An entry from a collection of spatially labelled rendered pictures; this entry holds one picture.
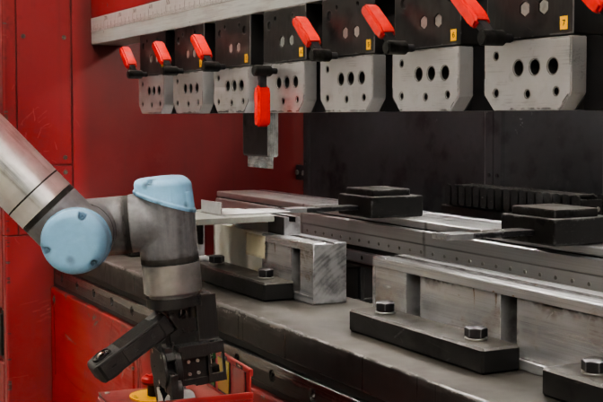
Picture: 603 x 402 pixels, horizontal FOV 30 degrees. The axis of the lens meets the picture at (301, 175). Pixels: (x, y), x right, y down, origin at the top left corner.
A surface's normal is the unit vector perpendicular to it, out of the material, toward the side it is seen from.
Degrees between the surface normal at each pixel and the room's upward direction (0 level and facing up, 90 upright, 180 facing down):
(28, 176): 73
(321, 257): 90
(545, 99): 90
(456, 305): 90
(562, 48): 90
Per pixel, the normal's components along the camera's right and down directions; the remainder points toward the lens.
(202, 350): 0.39, 0.04
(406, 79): -0.89, 0.03
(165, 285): -0.09, 0.09
